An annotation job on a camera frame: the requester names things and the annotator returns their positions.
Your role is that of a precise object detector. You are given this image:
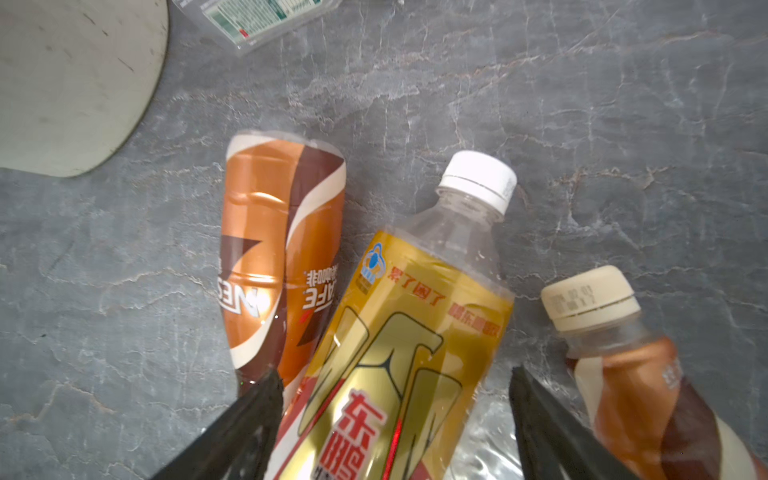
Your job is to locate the cream ribbed trash bin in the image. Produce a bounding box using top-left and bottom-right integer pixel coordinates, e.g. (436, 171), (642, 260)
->
(1, 0), (169, 177)

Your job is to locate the copper coffee bottle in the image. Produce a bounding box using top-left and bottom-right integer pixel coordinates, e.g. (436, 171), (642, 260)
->
(218, 130), (347, 400)

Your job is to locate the yellow red tea bottle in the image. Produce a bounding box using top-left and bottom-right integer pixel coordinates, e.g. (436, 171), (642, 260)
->
(266, 150), (517, 479)

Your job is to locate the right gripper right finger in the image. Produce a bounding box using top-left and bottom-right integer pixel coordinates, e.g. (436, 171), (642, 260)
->
(509, 365), (638, 480)

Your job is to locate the clear green-band square bottle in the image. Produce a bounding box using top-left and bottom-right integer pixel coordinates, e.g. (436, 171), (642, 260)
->
(172, 0), (340, 56)

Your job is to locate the copper Nescafe bottle right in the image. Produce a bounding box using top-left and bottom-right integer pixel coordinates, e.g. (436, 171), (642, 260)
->
(541, 265), (767, 479)

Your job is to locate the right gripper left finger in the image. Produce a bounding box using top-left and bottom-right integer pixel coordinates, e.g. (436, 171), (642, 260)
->
(154, 369), (284, 480)

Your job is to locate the clear ribbed bottle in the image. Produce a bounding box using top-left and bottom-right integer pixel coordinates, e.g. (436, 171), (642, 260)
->
(445, 396), (524, 479)

